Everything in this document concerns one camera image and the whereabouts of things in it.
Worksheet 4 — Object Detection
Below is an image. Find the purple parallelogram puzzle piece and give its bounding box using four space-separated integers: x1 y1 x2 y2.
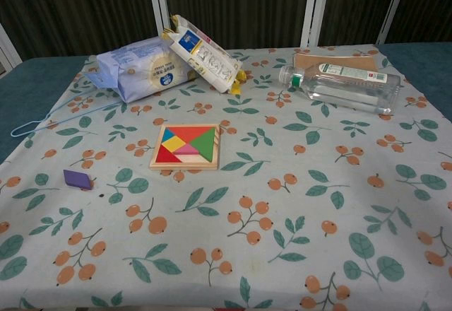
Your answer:
63 169 95 191

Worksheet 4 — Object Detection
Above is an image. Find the green triangle tangram piece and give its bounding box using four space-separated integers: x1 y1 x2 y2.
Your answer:
191 127 217 165

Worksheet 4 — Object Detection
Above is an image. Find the orange-red triangle tangram piece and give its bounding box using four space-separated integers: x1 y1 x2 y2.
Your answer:
165 127 216 146

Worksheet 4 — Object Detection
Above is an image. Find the small pink triangle block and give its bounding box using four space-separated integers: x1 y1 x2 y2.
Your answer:
174 144 201 156

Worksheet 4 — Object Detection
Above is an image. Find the wooden tangram tray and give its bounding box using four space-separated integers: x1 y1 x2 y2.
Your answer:
149 124 222 171

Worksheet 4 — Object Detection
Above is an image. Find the red triangle tangram piece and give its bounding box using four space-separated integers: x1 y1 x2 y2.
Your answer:
157 146 177 164

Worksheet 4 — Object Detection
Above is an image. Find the floral leaf-and-berry tablecloth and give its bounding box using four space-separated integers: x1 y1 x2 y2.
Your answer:
0 44 452 311

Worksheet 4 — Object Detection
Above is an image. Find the white and yellow snack bag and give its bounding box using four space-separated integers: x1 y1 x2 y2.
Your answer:
161 13 246 95

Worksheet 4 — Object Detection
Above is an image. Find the pale blue wet wipes pack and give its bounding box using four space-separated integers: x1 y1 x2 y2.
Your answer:
84 36 198 104

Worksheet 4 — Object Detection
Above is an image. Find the clear plastic water bottle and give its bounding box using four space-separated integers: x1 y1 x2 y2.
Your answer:
278 62 403 116

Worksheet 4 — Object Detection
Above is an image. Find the dark ribbed partition panel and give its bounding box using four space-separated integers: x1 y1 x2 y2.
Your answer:
0 0 158 61
383 0 452 45
155 0 314 51
317 0 388 47

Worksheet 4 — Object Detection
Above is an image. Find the white partition post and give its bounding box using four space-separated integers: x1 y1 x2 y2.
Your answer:
299 0 330 47
375 0 400 45
0 23 23 72
145 0 167 40

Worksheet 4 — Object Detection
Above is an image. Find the light blue wire hanger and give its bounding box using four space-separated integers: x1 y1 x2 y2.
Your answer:
10 88 121 139

